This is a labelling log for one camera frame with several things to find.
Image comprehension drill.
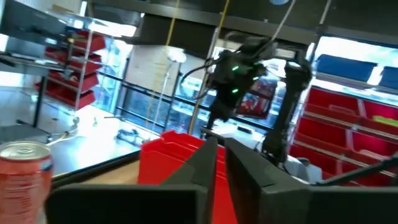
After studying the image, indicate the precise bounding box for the white printed carton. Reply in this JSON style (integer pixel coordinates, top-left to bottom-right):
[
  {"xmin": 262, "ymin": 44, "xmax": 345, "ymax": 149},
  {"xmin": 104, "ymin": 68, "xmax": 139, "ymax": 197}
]
[{"xmin": 284, "ymin": 155, "xmax": 323, "ymax": 185}]

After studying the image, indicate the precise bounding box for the yellow hanging cord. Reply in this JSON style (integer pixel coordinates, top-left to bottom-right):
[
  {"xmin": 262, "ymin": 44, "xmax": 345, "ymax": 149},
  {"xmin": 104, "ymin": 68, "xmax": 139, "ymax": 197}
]
[
  {"xmin": 144, "ymin": 0, "xmax": 182, "ymax": 128},
  {"xmin": 187, "ymin": 0, "xmax": 231, "ymax": 135}
]

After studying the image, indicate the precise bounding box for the red plastic bin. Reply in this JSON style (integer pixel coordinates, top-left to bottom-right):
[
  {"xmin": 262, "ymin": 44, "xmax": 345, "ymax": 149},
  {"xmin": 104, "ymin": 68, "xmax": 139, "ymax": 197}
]
[{"xmin": 137, "ymin": 129, "xmax": 239, "ymax": 224}]

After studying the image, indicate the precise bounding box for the white floor lamp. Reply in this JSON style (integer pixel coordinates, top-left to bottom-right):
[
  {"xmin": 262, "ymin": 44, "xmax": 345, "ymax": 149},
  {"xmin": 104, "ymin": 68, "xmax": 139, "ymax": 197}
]
[{"xmin": 152, "ymin": 49, "xmax": 188, "ymax": 133}]

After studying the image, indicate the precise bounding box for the blue storage bin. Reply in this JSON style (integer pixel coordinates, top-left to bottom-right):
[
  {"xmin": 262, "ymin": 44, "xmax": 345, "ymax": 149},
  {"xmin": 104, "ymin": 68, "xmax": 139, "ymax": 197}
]
[
  {"xmin": 378, "ymin": 65, "xmax": 398, "ymax": 91},
  {"xmin": 313, "ymin": 54, "xmax": 379, "ymax": 83}
]

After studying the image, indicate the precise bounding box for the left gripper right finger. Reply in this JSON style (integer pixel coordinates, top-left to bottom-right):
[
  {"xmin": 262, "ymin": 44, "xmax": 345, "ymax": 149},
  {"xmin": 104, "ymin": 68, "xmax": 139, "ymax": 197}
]
[{"xmin": 224, "ymin": 138, "xmax": 398, "ymax": 224}]

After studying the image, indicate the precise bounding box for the red soda can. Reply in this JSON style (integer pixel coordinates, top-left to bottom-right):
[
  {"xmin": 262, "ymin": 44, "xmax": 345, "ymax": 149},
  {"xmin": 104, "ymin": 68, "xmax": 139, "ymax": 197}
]
[{"xmin": 0, "ymin": 140, "xmax": 54, "ymax": 224}]

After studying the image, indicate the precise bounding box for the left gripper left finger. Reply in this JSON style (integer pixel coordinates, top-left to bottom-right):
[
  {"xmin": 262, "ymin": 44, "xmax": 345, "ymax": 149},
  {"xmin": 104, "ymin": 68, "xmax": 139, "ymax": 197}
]
[{"xmin": 44, "ymin": 136, "xmax": 219, "ymax": 224}]

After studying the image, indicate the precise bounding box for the metal rack with red bins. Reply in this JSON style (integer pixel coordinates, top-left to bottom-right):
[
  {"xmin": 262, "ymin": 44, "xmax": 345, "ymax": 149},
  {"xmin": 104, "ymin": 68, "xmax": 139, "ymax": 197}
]
[{"xmin": 33, "ymin": 27, "xmax": 107, "ymax": 112}]

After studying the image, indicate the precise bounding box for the red bin storage shelf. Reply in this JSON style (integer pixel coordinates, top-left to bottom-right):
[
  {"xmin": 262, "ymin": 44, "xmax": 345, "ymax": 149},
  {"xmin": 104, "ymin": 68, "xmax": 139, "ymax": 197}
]
[{"xmin": 289, "ymin": 85, "xmax": 398, "ymax": 187}]

